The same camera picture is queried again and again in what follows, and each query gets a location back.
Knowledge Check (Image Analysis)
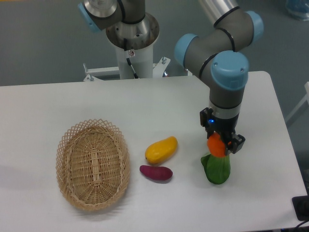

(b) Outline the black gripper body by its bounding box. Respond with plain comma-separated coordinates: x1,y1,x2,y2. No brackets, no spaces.
207,115,239,142

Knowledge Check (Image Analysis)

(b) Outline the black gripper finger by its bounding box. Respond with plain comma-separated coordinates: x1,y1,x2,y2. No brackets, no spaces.
199,107,214,139
224,132,245,155

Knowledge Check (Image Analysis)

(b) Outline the orange fruit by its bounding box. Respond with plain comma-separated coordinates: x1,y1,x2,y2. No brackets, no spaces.
207,133,226,158

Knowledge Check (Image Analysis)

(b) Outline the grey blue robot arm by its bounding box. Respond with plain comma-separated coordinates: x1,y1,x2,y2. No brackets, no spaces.
78,0,264,155

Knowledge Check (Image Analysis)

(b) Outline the woven wicker basket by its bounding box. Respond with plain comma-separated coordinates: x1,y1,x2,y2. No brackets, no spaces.
56,119,130,211

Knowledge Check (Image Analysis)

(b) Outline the green bok choy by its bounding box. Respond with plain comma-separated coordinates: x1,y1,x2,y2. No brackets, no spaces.
200,153,231,185

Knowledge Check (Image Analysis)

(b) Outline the yellow mango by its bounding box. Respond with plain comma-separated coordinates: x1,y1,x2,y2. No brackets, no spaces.
145,136,178,164

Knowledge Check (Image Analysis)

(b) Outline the purple sweet potato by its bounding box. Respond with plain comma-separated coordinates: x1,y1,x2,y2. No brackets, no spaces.
140,165,173,181

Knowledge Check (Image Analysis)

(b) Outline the black device at table edge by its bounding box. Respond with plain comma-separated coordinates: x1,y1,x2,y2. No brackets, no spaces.
292,196,309,221

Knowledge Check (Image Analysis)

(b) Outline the blue bag in background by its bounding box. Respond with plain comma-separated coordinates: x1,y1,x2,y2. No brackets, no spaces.
285,0,309,21

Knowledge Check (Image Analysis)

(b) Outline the white metal frame right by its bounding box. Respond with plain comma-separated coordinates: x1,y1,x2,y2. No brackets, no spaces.
285,82,309,127

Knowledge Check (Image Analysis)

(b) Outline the black cable on pedestal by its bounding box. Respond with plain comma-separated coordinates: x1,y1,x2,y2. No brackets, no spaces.
123,38,140,79

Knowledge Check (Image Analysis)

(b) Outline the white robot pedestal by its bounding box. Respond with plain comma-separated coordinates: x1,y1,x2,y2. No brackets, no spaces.
83,13,171,81

